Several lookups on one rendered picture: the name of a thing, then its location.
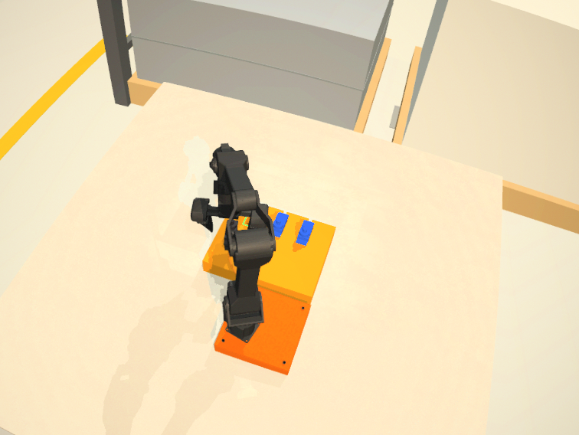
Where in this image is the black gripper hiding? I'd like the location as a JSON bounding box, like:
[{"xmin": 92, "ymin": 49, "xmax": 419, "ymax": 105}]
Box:
[{"xmin": 191, "ymin": 196, "xmax": 269, "ymax": 233}]

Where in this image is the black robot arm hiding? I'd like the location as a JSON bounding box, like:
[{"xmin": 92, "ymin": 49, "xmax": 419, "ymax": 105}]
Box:
[{"xmin": 209, "ymin": 142, "xmax": 276, "ymax": 343}]

